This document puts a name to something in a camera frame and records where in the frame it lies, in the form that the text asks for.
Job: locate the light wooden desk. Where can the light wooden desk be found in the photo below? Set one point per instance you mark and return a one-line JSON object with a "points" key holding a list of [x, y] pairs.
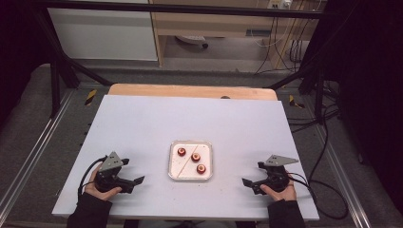
{"points": [[218, 23]]}

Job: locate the white chair base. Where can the white chair base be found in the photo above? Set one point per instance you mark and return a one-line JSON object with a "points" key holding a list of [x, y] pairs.
{"points": [[191, 39]]}

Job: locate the thin wooden skewer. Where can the thin wooden skewer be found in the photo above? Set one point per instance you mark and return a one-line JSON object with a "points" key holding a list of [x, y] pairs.
{"points": [[187, 162]]}

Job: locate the person's right hand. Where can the person's right hand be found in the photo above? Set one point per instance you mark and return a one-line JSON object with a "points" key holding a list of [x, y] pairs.
{"points": [[285, 194]]}

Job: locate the black metal crossbar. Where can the black metal crossbar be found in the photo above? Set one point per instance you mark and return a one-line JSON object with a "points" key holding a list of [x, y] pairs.
{"points": [[177, 9]]}

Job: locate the white cabinet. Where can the white cabinet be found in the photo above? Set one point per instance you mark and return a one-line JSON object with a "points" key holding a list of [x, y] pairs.
{"points": [[104, 34]]}

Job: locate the aluminium floor rail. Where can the aluminium floor rail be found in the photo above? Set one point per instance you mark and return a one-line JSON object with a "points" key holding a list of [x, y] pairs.
{"points": [[343, 177], [34, 148]]}

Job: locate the yellow black warning tape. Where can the yellow black warning tape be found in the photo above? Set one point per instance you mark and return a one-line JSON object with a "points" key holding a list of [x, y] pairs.
{"points": [[295, 102], [91, 97]]}

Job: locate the white square metal tray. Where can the white square metal tray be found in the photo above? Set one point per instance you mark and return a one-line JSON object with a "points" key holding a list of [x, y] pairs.
{"points": [[185, 169]]}

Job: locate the person's left hand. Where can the person's left hand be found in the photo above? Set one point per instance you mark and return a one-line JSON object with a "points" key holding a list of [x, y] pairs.
{"points": [[95, 191]]}

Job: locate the white power strip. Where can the white power strip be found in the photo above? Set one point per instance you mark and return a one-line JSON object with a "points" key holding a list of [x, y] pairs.
{"points": [[278, 3]]}

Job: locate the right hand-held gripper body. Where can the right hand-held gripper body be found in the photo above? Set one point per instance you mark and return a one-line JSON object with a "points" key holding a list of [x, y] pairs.
{"points": [[275, 179]]}

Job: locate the black metal stand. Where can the black metal stand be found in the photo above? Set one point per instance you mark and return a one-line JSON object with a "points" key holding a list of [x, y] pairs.
{"points": [[312, 79], [63, 69]]}

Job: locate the cored red strawberry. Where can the cored red strawberry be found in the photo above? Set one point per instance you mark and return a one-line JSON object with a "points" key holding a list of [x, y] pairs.
{"points": [[201, 168], [181, 151], [195, 157]]}

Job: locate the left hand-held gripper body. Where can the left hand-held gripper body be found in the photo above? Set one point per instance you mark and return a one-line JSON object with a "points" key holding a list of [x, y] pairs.
{"points": [[109, 177]]}

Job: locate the dark curtain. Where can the dark curtain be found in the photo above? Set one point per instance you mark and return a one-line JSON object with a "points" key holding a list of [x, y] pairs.
{"points": [[370, 79], [15, 47]]}

